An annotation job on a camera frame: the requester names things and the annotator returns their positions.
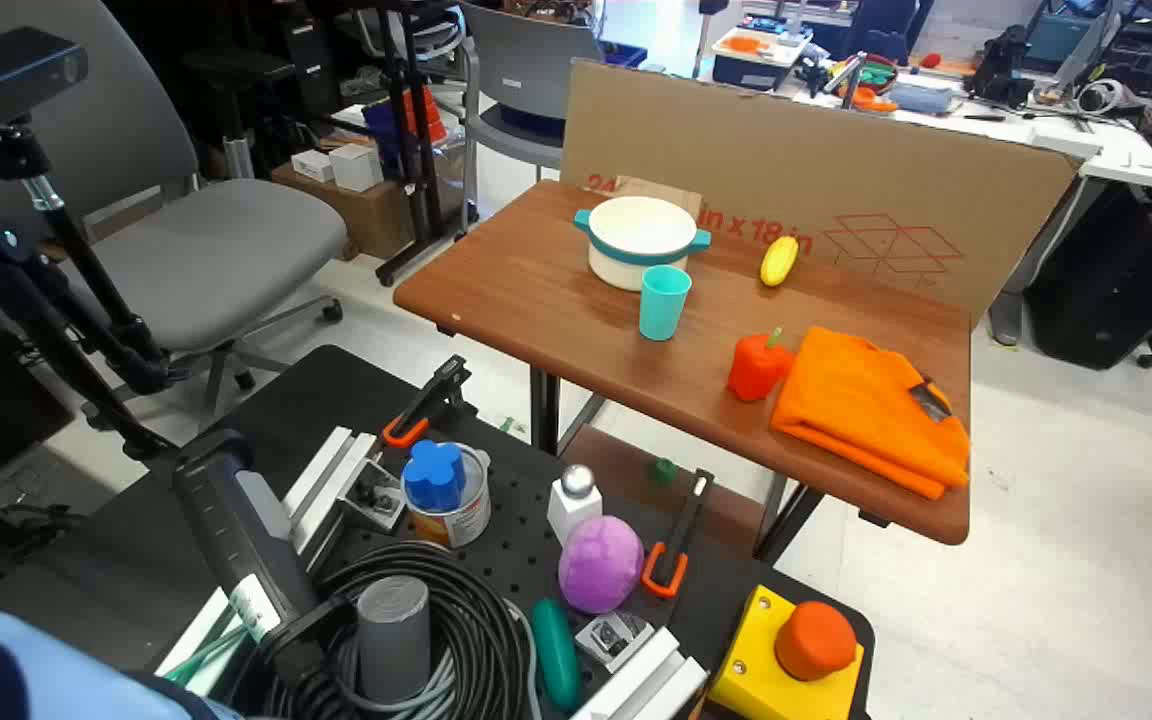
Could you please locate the purple toy ball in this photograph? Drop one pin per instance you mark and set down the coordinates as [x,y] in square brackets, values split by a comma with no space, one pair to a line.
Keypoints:
[602,564]

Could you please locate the black stereo camera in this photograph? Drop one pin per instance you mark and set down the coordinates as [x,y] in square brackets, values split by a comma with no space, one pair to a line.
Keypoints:
[3,83]

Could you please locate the yellow emergency stop box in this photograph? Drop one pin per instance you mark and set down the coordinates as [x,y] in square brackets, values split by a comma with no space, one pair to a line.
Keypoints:
[761,680]

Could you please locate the blue plastic cap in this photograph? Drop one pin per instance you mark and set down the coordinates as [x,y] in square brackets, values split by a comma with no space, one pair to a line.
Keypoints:
[434,474]

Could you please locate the folded orange cloth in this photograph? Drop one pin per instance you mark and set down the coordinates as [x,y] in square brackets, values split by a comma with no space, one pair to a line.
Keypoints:
[860,404]

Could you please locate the grey chair with metal legs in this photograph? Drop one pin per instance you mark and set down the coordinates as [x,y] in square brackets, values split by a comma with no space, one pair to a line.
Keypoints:
[521,66]

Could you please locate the aluminium extrusion bar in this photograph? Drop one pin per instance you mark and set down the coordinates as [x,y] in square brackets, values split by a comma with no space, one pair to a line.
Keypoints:
[329,485]
[640,680]
[208,643]

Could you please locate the white cluttered desk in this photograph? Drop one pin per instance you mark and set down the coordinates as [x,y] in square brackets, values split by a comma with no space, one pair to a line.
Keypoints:
[1082,141]

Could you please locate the small green object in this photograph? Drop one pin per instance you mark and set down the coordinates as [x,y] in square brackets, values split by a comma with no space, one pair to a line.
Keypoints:
[662,469]

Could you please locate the open cardboard box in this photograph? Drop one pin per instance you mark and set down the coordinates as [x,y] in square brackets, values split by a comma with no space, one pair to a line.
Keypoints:
[370,202]

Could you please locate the grey padded office chair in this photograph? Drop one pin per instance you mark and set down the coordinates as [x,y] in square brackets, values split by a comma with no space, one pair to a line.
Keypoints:
[217,252]

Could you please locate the black chair base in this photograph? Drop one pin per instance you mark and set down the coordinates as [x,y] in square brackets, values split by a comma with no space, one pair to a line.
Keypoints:
[322,392]

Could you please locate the teal oblong toy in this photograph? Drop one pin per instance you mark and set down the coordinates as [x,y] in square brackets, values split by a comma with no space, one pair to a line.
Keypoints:
[558,657]

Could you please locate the large cardboard sheet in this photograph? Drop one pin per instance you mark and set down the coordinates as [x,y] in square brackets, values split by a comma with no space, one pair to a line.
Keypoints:
[871,172]

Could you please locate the black bag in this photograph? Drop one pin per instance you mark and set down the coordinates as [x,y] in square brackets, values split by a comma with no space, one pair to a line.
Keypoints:
[1109,280]

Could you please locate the light blue fabric object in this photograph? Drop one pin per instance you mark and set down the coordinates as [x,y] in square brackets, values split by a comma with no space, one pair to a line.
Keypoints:
[29,672]

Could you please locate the dark grey rectangular block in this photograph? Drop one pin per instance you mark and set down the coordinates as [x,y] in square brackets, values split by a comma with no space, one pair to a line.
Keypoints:
[250,527]

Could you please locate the white pot with teal rim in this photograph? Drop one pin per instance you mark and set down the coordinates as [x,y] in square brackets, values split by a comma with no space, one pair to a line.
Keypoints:
[639,232]

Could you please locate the teal plastic cup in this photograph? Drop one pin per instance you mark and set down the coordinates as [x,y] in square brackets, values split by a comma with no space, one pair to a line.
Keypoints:
[666,304]

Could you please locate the black tripod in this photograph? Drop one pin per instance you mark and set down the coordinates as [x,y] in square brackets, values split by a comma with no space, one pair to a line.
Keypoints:
[415,147]

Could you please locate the small white bottle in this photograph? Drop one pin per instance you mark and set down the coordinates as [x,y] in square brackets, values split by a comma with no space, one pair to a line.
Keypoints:
[575,505]

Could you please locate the grey cylinder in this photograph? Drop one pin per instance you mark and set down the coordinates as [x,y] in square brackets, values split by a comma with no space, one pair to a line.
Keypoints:
[395,638]

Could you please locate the black camera stand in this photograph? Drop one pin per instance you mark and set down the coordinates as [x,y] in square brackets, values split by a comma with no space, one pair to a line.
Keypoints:
[83,274]

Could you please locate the red toy bell pepper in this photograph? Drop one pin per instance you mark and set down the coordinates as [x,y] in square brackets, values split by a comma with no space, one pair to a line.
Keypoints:
[753,371]

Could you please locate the brown wooden table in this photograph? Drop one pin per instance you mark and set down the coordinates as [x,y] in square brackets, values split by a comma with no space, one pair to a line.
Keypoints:
[562,304]

